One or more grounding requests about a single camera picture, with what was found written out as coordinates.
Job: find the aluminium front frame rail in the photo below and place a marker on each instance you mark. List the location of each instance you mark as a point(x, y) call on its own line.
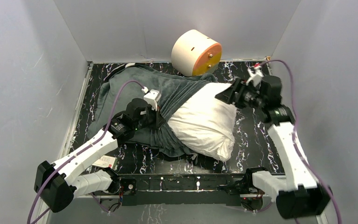
point(59, 192)

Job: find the aluminium left frame rail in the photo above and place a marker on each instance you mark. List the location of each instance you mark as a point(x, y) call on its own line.
point(68, 139)

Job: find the white orange cylindrical drum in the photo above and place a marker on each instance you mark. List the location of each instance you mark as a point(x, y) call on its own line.
point(195, 54)

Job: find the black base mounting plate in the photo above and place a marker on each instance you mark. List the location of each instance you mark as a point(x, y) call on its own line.
point(226, 189)

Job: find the grey plush pillowcase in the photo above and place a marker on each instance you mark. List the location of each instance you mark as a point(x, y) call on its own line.
point(175, 91)

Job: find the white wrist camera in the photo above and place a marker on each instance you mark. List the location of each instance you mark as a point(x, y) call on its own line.
point(255, 75)
point(151, 97)

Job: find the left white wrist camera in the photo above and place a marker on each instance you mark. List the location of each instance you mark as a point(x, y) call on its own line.
point(151, 97)

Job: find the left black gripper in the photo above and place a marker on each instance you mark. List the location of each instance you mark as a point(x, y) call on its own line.
point(159, 117)

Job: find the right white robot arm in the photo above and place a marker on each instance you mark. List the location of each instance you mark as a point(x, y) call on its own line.
point(300, 194)

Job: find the white pillow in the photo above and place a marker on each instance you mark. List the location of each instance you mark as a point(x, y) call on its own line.
point(204, 124)

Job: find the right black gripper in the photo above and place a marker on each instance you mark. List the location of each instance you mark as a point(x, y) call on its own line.
point(228, 95)

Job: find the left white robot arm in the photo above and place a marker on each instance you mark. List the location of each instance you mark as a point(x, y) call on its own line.
point(109, 138)

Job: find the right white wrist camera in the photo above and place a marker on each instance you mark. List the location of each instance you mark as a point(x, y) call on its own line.
point(255, 75)

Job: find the white labelled power box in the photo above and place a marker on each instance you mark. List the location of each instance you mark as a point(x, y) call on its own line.
point(106, 162)

